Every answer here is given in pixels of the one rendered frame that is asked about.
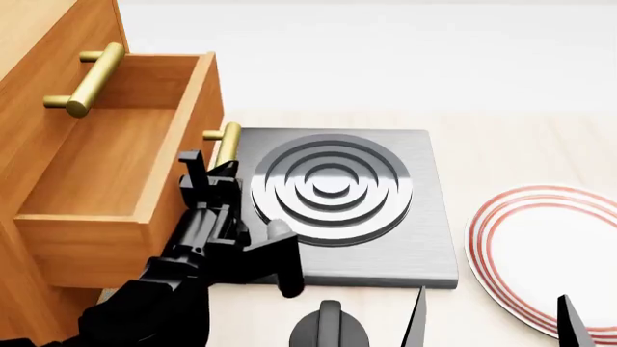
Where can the wooden cabinet body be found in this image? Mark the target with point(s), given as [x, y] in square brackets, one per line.
[29, 43]

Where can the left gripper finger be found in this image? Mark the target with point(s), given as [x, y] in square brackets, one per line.
[196, 164]
[224, 171]

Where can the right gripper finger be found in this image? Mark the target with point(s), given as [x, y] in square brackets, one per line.
[417, 321]
[573, 325]

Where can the wooden drawer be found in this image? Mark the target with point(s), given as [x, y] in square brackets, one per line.
[106, 159]

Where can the black round knob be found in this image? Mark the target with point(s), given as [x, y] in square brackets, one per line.
[330, 327]

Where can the white plate with red rings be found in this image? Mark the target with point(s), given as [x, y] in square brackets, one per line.
[544, 260]

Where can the silver stove plate with rings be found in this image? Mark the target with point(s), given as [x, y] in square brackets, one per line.
[385, 217]

